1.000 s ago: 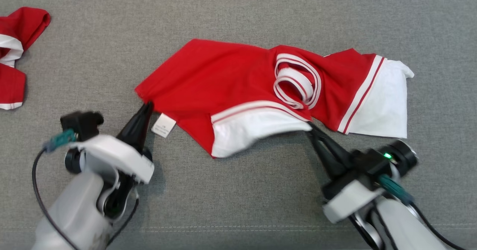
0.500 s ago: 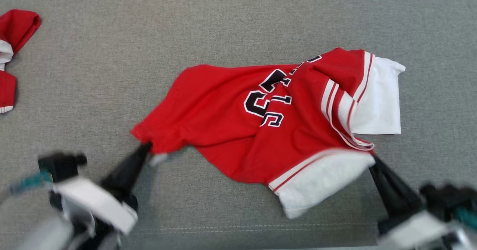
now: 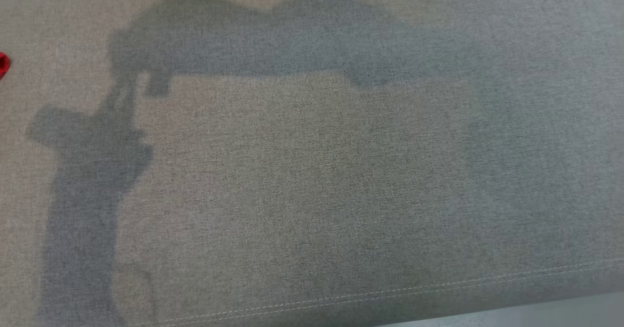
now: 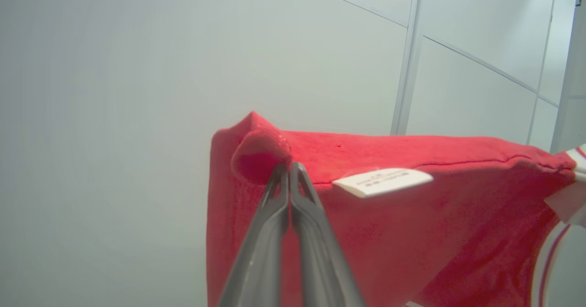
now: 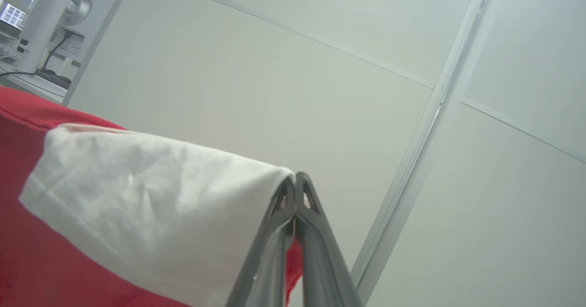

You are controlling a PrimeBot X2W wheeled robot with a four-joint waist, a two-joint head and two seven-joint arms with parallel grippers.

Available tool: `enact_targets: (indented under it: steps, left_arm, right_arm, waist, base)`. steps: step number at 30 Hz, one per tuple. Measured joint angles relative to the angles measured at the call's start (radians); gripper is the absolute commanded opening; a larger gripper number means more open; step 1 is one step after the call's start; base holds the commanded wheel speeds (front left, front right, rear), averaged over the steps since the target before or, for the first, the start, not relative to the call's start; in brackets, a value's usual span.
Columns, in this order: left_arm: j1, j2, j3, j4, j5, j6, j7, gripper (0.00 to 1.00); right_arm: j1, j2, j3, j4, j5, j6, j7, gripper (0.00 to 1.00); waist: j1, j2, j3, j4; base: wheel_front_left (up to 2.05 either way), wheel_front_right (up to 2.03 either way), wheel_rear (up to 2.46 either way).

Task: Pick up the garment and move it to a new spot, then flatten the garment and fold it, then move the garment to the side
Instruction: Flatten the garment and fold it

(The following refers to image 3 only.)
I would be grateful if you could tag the red shorts wide white stripes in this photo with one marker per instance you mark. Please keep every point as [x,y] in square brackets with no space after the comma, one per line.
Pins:
[3,66]

